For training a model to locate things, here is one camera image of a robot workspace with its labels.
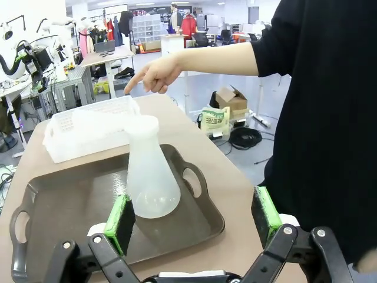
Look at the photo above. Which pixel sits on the person's right forearm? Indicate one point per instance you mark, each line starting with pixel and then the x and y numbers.
pixel 218 59

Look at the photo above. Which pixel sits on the black hanging coat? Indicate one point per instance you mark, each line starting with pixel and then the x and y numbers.
pixel 126 23

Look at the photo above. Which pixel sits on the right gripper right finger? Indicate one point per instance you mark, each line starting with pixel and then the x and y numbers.
pixel 266 215

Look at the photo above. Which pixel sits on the person torso black t-shirt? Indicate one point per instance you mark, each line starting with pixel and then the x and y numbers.
pixel 324 118

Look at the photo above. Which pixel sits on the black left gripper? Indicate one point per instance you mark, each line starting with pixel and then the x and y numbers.
pixel 44 59

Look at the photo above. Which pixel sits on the person's right hand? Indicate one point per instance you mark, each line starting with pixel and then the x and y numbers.
pixel 160 73

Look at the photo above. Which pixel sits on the translucent plastic conical flask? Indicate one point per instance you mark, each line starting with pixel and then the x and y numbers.
pixel 153 182

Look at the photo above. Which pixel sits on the green white printed bag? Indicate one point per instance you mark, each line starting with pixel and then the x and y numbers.
pixel 215 122

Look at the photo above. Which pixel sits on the red hanging jacket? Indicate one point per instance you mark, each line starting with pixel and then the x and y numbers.
pixel 188 25

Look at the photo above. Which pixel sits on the dark brown plastic tray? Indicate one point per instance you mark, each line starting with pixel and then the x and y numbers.
pixel 73 200

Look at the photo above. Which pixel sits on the translucent storage drawers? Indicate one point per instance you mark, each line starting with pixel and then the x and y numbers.
pixel 146 28

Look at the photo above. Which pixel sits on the black laptop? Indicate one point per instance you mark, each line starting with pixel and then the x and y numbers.
pixel 104 47

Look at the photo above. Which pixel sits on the white cabinet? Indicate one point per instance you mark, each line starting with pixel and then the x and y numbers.
pixel 172 44

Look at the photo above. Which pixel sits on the white perforated plastic basket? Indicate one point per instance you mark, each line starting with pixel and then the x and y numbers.
pixel 88 129

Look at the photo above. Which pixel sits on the person's left hand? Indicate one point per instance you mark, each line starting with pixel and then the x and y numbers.
pixel 368 261

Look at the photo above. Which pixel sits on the yellow plastic bag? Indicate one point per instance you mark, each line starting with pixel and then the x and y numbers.
pixel 101 88

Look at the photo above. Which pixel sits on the brown cardboard box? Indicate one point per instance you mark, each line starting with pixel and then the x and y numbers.
pixel 229 100

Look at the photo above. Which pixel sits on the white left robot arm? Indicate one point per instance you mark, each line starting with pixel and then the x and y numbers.
pixel 62 35

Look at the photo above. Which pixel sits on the mannequin in dark jacket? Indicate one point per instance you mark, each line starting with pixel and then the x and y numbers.
pixel 175 17

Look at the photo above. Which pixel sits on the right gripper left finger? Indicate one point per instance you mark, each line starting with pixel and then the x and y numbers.
pixel 120 224

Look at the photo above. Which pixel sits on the white desk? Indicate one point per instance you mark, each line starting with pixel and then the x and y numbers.
pixel 112 59

